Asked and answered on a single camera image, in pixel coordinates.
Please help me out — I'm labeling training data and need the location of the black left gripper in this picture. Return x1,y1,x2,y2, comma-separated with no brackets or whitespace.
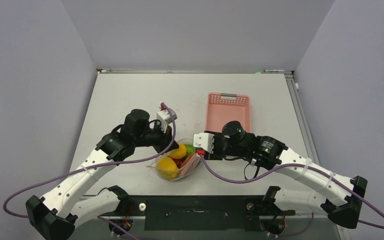
133,120,179,155

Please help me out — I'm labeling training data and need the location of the yellow toy lemon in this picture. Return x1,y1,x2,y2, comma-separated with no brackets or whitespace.
168,144,188,159

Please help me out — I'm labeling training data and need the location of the yellow toy bell pepper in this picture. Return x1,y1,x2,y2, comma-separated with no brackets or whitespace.
156,156,179,180

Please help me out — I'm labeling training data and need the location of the clear dotted zip top bag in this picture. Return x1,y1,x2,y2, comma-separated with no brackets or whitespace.
147,138,201,181

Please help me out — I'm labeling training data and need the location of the green toy apple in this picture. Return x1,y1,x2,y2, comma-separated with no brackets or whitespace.
184,144,196,158

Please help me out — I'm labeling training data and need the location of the red watermelon slice toy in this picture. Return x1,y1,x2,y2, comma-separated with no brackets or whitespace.
178,153,200,177

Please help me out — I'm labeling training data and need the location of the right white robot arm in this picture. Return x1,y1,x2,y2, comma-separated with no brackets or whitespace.
193,120,368,229

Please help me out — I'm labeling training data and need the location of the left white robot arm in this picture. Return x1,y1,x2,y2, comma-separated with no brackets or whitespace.
26,105,178,240

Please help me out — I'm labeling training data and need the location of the pink perforated plastic basket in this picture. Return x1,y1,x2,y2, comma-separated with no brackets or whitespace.
205,92,252,133

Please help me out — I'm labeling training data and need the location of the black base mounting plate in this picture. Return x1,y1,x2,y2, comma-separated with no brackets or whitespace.
105,195,295,232

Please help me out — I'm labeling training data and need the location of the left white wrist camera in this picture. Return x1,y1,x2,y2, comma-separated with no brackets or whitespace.
156,102,178,133

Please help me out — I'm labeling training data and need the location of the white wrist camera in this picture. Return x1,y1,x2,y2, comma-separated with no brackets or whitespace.
156,102,178,133
192,132,215,154

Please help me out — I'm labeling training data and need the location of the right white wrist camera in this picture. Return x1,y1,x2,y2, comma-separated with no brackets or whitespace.
192,132,215,154

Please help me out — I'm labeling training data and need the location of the black looped cable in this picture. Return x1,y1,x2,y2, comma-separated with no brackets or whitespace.
243,160,262,181

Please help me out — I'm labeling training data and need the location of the aluminium table edge rail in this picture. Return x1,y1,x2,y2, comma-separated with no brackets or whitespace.
284,71,321,165

